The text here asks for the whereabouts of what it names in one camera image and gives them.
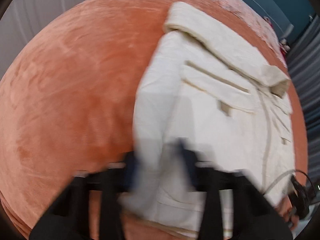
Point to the cream quilted jacket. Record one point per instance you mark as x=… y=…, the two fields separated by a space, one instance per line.
x=207 y=85

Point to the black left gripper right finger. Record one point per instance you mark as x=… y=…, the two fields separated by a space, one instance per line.
x=253 y=216

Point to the orange plush bed blanket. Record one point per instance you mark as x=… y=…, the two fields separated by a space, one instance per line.
x=67 y=104

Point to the red plush toys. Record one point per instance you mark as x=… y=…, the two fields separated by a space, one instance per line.
x=283 y=45

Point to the teal upholstered headboard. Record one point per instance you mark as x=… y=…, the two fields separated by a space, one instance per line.
x=289 y=18

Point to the pink floral quilt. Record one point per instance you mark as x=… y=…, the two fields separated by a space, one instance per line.
x=261 y=27

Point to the grey curtain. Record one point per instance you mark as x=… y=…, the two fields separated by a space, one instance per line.
x=303 y=66

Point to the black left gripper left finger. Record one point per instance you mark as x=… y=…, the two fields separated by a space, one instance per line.
x=68 y=215

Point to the white panelled wardrobe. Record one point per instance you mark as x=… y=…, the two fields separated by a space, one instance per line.
x=22 y=20

